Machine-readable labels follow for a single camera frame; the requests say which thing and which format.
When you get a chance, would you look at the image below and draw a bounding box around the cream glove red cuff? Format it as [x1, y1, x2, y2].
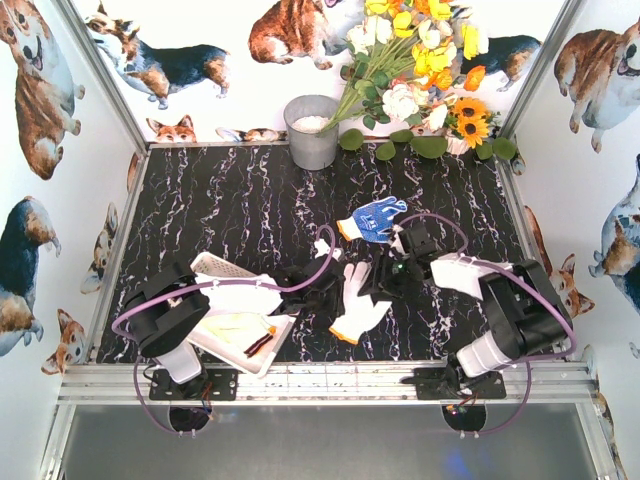
[201, 312, 277, 358]

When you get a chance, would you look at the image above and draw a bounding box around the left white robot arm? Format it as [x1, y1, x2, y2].
[112, 250, 344, 400]

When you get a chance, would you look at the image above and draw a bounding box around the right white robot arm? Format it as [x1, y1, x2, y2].
[358, 222, 575, 389]

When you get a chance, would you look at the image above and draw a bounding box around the blue dotted glove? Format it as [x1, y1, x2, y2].
[337, 196, 408, 244]
[329, 262, 392, 345]

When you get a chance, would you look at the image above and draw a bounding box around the grey metal bucket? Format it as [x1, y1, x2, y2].
[283, 95, 339, 171]

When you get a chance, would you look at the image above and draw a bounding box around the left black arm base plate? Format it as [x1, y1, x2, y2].
[149, 367, 238, 401]

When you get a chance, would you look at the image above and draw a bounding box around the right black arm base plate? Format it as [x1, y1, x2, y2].
[400, 366, 506, 400]

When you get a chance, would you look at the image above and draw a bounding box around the aluminium front frame rail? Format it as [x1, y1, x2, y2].
[57, 361, 598, 406]

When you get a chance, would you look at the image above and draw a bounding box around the artificial flower bouquet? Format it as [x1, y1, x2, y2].
[320, 1, 528, 161]

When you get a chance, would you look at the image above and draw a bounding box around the white perforated storage basket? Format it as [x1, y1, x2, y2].
[187, 252, 295, 378]

